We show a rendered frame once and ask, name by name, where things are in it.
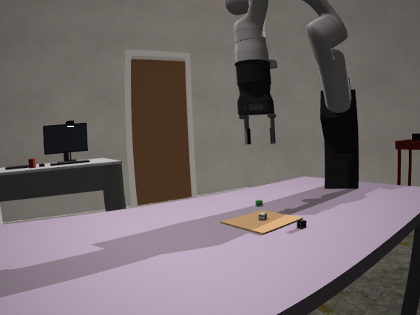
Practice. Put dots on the tan flat mat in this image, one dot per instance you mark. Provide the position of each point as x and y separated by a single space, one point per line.
250 222

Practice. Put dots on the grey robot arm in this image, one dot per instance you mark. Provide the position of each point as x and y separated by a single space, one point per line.
323 33

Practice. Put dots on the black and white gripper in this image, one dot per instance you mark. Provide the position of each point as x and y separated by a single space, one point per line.
254 82

